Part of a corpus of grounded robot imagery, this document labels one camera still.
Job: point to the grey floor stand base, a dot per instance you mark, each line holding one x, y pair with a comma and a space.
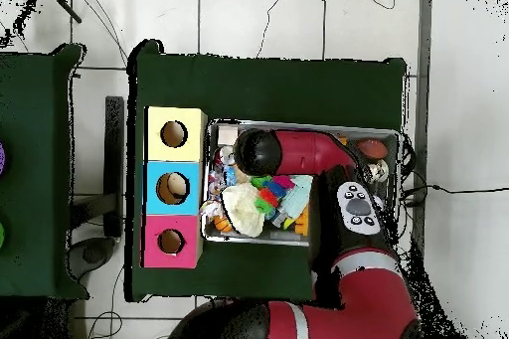
93, 253

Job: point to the cream yellow cloth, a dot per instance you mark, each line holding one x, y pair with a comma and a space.
242, 207

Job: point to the dark slanted rod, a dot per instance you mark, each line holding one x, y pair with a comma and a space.
61, 3

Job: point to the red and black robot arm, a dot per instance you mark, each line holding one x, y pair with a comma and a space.
310, 148

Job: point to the purple round object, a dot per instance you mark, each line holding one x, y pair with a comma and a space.
1, 158

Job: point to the green cloth side table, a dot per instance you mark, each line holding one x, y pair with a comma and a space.
32, 176

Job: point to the metal mesh bin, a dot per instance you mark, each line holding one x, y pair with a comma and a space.
210, 233

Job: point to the dark green table cloth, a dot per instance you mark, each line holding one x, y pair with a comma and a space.
258, 88

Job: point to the multicolour puffer caterpillar toy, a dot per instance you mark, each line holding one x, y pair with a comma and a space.
272, 192

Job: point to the black upright panel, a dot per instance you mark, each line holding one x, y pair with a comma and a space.
114, 156

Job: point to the plain wooden cube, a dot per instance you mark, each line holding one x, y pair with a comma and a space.
228, 135

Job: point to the green round object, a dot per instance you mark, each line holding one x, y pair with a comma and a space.
1, 235

